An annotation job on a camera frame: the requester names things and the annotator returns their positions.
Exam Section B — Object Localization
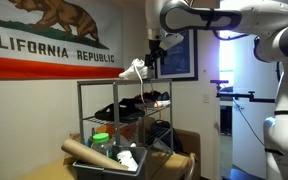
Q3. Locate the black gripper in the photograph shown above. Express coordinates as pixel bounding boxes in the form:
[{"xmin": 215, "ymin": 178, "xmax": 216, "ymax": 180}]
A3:
[{"xmin": 144, "ymin": 39, "xmax": 167, "ymax": 80}]

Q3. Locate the white tennis shoe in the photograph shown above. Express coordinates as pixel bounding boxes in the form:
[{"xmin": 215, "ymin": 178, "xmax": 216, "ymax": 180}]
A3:
[{"xmin": 118, "ymin": 57, "xmax": 151, "ymax": 105}]

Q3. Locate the grey metal shoe rack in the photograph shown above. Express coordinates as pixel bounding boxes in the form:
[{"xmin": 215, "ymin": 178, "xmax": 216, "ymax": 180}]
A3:
[{"xmin": 76, "ymin": 77, "xmax": 175, "ymax": 155}]

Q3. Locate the black framed blueprint picture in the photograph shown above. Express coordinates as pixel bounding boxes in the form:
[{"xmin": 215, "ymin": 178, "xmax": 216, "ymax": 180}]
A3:
[{"xmin": 155, "ymin": 28, "xmax": 199, "ymax": 82}]

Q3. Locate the black slide sandal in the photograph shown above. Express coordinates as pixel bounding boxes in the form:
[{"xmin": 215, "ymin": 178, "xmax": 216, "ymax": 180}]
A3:
[
  {"xmin": 117, "ymin": 97, "xmax": 142, "ymax": 112},
  {"xmin": 94, "ymin": 102, "xmax": 146, "ymax": 124}
]

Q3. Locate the black backpack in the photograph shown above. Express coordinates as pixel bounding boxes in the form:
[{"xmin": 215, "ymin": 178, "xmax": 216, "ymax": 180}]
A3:
[{"xmin": 149, "ymin": 119, "xmax": 184, "ymax": 153}]

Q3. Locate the brown cardboard box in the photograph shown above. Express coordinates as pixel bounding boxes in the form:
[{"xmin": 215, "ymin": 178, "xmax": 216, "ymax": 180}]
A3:
[{"xmin": 173, "ymin": 129, "xmax": 202, "ymax": 180}]

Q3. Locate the green lid plastic jar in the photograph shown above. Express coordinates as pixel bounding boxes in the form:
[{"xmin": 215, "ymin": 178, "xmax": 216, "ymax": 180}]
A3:
[{"xmin": 89, "ymin": 132, "xmax": 114, "ymax": 158}]

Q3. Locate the brown cardboard tube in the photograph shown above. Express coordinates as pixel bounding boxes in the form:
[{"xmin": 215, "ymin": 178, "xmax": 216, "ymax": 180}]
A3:
[{"xmin": 60, "ymin": 137, "xmax": 131, "ymax": 172}]

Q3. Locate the California Republic flag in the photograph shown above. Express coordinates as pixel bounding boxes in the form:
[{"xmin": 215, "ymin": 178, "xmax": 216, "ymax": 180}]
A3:
[{"xmin": 0, "ymin": 0, "xmax": 125, "ymax": 81}]

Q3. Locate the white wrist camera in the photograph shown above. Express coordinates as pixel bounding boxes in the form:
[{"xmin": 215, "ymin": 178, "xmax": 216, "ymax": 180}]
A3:
[{"xmin": 158, "ymin": 32, "xmax": 185, "ymax": 52}]

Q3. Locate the white light switch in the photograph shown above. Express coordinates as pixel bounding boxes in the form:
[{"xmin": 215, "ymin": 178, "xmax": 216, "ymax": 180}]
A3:
[{"xmin": 202, "ymin": 92, "xmax": 211, "ymax": 104}]

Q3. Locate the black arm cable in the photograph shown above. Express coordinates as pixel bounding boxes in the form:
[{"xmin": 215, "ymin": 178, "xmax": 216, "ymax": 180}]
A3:
[{"xmin": 211, "ymin": 29, "xmax": 262, "ymax": 43}]

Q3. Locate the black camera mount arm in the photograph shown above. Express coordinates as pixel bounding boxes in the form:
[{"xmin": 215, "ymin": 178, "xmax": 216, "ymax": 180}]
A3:
[{"xmin": 209, "ymin": 78, "xmax": 276, "ymax": 104}]

